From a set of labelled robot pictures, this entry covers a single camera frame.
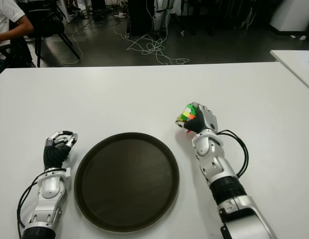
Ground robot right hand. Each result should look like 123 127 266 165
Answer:
175 101 218 135

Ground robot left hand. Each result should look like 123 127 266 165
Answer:
43 129 79 171

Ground multicoloured Rubik's cube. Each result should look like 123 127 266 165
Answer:
176 104 198 127

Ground round dark brown plate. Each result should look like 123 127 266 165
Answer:
74 132 180 234

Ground white side table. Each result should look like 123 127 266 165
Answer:
270 49 309 92

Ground standing humanoid robot legs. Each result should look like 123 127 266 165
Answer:
153 0 171 33

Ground black cabinet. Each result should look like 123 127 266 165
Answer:
128 0 155 35

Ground black chair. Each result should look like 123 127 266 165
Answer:
9 0 82 68

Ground white cabinet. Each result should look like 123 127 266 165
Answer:
268 0 309 32

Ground seated person white shirt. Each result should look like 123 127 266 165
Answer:
0 0 35 78

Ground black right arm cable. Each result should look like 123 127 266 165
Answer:
217 129 249 179

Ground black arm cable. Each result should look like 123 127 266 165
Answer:
16 170 53 239
217 129 249 179

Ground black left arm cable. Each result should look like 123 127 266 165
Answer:
16 170 53 239

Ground tangled white floor cable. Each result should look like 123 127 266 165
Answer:
113 24 191 66

